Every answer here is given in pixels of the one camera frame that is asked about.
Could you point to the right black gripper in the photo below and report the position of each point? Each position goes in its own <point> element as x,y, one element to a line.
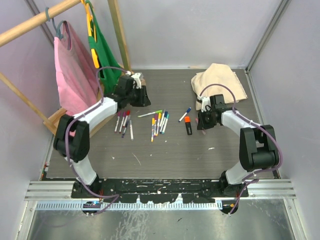
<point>202,124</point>

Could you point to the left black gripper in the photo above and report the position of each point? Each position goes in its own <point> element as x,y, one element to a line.
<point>143,101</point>

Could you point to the pink pen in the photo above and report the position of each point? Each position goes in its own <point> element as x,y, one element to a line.
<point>197,121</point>

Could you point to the orange black highlighter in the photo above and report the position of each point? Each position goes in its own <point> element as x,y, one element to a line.
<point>188,125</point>

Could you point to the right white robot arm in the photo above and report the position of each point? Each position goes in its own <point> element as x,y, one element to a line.
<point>257,143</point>

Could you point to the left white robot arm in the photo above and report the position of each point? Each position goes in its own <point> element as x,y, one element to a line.
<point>72,138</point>

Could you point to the red cap marker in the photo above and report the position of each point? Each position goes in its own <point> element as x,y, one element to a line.
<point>127,114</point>

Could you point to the blue cap white marker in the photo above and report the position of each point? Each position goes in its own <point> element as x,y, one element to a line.
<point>185,114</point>

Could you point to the white grey marker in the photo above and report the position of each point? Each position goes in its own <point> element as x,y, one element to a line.
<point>131,130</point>

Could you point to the green shirt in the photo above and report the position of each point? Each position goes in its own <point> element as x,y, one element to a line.
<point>109,76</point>

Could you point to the dark purple marker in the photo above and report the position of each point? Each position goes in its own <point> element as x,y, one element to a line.
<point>125,127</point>

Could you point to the purple cap marker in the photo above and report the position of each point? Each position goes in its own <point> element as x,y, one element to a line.
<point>156,118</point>

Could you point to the orange cap marker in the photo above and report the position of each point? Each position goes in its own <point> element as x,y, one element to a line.
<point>152,130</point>

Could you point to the yellow cap marker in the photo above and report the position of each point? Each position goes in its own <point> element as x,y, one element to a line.
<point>158,121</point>

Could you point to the beige cloth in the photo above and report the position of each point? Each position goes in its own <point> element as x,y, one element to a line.
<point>219,74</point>

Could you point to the grey cap marker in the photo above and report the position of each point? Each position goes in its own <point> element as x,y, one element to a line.
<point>162,118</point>

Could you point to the teal cap marker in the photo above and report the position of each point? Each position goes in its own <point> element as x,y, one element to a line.
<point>165,123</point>

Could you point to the pink shirt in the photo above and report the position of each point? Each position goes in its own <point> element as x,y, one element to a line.
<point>75,72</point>

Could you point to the wooden clothes rack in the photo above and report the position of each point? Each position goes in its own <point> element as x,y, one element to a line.
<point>52,126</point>

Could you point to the yellow clothes hanger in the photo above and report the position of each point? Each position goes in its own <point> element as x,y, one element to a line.
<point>91,30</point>

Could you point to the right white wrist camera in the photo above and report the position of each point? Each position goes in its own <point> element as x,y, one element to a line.
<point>205,104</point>

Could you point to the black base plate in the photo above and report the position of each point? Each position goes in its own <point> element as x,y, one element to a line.
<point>160,191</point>

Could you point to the slotted cable duct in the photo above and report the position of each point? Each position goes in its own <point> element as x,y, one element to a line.
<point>84,205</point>

